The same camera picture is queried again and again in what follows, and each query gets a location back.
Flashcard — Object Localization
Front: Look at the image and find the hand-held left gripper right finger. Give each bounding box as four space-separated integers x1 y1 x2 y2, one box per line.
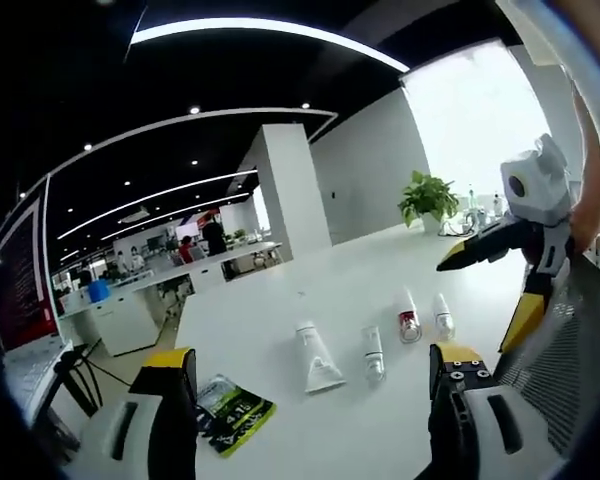
427 342 576 480

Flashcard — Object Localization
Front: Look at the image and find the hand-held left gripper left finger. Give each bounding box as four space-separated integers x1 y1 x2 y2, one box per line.
77 347 199 480

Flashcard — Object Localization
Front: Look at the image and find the white skincare bottle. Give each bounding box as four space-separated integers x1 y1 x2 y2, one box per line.
430 292 457 342

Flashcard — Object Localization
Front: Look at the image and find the red label skincare bottle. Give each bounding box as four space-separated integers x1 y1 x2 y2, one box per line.
395 285 424 346

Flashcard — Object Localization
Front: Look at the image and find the green black skincare sachet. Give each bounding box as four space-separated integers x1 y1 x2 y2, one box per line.
196 373 278 459

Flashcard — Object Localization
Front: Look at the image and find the small white skincare tube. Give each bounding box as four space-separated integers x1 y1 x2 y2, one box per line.
359 324 389 387

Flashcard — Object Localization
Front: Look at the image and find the large white skincare tube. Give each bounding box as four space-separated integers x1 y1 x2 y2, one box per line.
294 319 347 397

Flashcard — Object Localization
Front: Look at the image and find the blue storage box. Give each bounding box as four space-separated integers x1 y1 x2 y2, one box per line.
88 279 113 303

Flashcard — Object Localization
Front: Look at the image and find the grey mesh chair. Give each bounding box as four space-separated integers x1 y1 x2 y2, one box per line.
493 249 600 454

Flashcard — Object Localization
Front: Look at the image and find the black chair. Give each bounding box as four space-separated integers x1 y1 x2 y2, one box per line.
53 349 131 419

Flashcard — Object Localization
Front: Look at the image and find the green potted plant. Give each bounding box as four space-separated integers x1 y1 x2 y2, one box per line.
398 169 461 234

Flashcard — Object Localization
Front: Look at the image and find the long white office desk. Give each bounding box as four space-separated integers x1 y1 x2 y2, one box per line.
177 241 284 296

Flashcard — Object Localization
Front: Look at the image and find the white pillar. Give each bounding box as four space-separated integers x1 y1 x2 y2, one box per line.
251 123 334 263

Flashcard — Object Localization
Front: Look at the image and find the red wall panel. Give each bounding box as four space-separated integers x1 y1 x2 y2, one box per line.
0 193 61 352

